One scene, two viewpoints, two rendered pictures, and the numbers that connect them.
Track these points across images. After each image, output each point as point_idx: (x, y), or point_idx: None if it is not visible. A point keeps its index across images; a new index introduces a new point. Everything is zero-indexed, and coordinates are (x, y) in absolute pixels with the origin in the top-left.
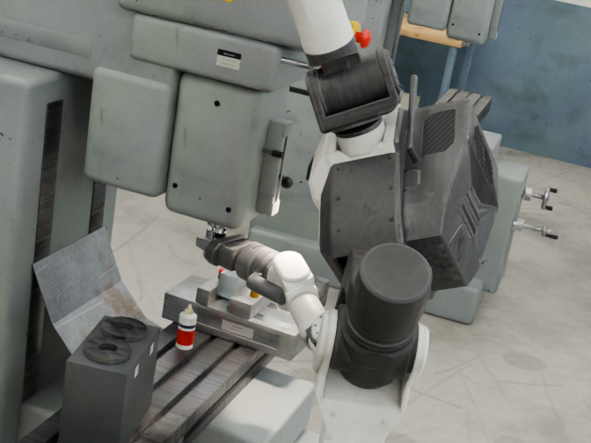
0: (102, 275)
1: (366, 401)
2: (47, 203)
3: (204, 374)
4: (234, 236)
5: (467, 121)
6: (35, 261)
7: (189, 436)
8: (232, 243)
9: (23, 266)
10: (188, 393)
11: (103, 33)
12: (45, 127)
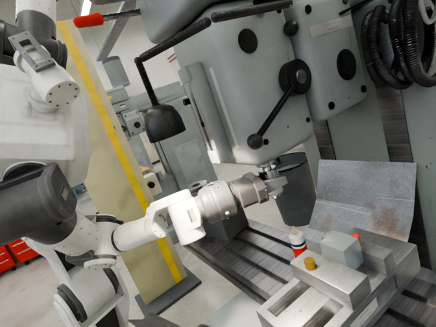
0: (385, 198)
1: None
2: (319, 124)
3: (265, 270)
4: (257, 178)
5: None
6: (321, 158)
7: (220, 271)
8: (244, 180)
9: (313, 157)
10: (244, 261)
11: None
12: None
